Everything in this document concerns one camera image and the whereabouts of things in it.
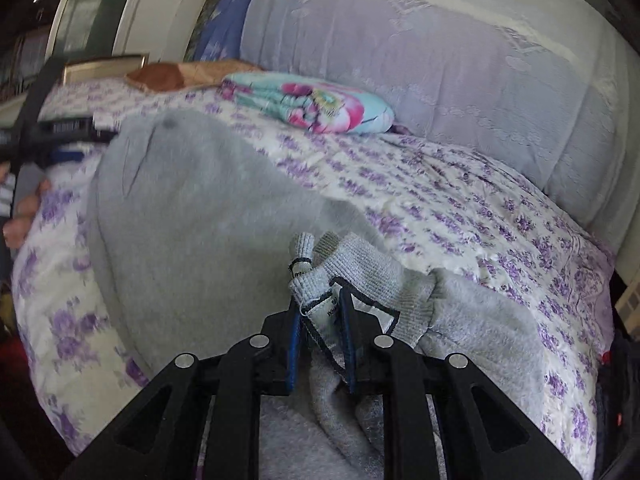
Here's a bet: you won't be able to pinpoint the blue patterned cloth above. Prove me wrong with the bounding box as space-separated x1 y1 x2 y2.
192 0 252 62

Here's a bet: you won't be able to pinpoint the large lavender lace pillow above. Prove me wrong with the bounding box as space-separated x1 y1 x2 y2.
241 0 639 249

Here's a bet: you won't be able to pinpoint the grey fleece pants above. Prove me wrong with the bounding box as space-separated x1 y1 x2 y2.
88 112 544 479

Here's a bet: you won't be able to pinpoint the left hand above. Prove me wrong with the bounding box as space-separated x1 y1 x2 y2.
2 166 51 250

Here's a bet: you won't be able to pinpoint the folded colourful floral blanket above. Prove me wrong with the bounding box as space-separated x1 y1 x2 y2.
220 72 395 133

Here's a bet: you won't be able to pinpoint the orange brown pillow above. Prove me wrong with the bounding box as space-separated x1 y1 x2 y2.
124 58 262 93

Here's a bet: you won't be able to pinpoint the white wardrobe door frame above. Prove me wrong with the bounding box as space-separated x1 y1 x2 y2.
47 0 206 62

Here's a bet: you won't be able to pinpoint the wooden bed frame edge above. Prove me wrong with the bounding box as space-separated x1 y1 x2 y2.
60 53 149 84

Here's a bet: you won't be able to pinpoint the purple floral bedsheet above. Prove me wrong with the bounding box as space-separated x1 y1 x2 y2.
13 79 613 478

